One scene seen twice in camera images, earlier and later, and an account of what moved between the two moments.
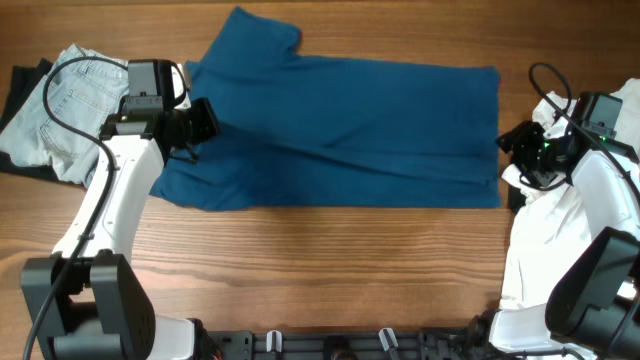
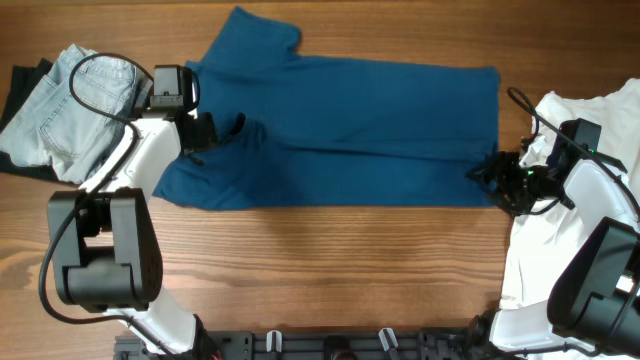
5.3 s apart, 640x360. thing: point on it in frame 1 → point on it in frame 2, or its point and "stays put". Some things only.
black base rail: [456, 344] stays put
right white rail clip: [384, 341] stays put
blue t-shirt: [299, 131] stays put
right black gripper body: [523, 148] → [503, 176]
